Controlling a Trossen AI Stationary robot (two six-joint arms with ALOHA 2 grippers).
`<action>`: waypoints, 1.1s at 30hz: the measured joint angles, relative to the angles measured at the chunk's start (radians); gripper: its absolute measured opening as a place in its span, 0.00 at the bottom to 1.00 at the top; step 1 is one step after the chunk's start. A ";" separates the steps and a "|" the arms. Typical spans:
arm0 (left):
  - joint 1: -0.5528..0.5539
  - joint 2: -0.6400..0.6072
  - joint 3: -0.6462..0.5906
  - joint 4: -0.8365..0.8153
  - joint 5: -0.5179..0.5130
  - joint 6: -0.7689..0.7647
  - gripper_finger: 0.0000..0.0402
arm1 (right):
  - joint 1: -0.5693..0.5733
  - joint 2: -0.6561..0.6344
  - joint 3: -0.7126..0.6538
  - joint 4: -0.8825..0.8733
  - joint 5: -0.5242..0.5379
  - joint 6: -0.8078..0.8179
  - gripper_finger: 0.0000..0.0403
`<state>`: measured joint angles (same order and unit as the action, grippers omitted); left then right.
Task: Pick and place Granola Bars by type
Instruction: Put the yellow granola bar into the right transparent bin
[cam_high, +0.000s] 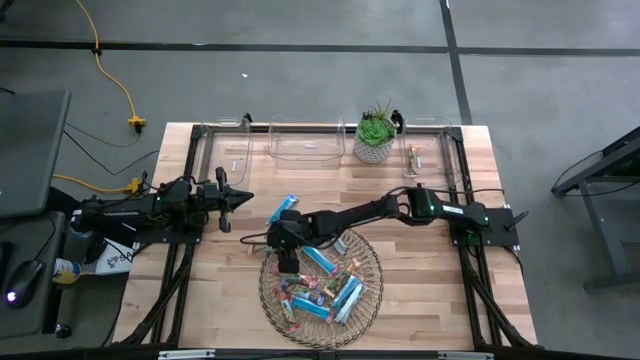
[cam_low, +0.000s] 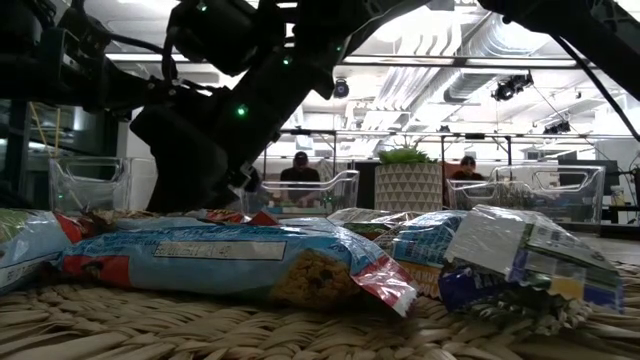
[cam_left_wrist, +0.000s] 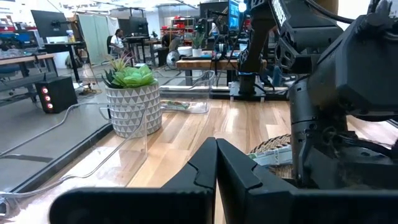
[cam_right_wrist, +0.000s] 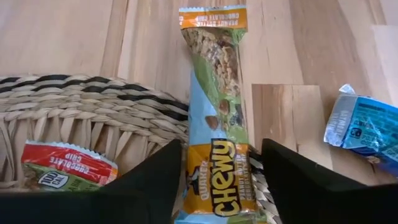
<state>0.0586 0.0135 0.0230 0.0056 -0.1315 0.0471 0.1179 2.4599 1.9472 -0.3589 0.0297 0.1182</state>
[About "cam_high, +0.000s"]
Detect black rail with silver brackets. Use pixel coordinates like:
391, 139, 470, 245
0, 343, 640, 360

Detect round woven wicker tray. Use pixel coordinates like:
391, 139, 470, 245
258, 227, 385, 350

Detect clear plastic bin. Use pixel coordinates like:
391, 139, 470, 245
401, 116, 456, 195
198, 117, 252, 197
267, 115, 347, 172

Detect dark grey desk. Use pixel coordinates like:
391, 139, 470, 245
0, 89, 72, 220

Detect snack packets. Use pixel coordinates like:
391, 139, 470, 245
332, 275, 362, 311

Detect yellow and white bottle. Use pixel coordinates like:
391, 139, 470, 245
52, 257, 83, 285

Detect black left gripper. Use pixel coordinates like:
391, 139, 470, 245
199, 166, 256, 235

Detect black side table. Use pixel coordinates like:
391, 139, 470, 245
551, 124, 640, 292

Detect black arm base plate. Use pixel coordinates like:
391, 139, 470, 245
133, 227, 206, 246
448, 207, 521, 250

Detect black computer mouse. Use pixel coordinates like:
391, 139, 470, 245
3, 259, 45, 310

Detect succulent in patterned white pot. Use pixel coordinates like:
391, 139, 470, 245
352, 97, 401, 165

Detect black aluminium frame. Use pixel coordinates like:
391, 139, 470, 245
112, 122, 540, 351

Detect yellow extension cable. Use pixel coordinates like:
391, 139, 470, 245
74, 0, 148, 134
52, 173, 145, 196

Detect white printed bag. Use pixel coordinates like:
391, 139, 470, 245
91, 238, 137, 277

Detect grey side desk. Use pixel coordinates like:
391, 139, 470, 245
0, 209, 67, 341

